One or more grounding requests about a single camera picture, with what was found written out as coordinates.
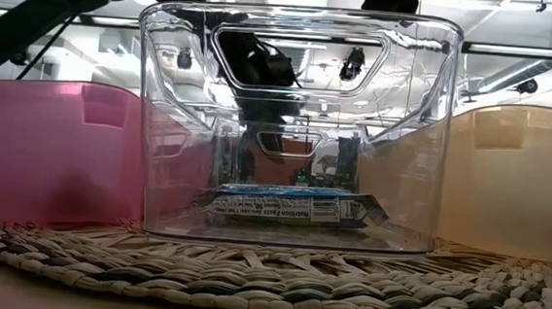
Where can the blue granola bar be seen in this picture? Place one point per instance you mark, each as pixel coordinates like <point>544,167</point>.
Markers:
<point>278,190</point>

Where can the white label snack packet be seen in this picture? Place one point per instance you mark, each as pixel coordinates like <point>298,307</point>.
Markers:
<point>291,208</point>

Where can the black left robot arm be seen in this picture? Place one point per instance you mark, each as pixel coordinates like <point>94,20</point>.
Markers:
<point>17,24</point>

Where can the black ceiling spotlight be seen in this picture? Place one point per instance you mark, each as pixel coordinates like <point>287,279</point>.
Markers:
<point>353,65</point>
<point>526,86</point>
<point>20,56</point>
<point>183,59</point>

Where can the clear plastic bin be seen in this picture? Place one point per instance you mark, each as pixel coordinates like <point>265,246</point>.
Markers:
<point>170,205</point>

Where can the round woven placemat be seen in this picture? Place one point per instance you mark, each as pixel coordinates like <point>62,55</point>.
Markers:
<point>267,280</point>

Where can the pink plastic bin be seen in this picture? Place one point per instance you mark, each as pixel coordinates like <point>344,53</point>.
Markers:
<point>37,157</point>

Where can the long ceiling light strip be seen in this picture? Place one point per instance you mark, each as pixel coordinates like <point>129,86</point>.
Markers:
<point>507,49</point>

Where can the ceiling sprinkler head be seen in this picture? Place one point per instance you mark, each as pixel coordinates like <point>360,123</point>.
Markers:
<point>542,5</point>

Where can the beige plastic bin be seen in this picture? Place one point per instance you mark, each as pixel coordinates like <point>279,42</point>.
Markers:
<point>521,201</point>

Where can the grey ceiling duct pipe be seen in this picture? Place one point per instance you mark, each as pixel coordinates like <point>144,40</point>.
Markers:
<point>510,76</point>

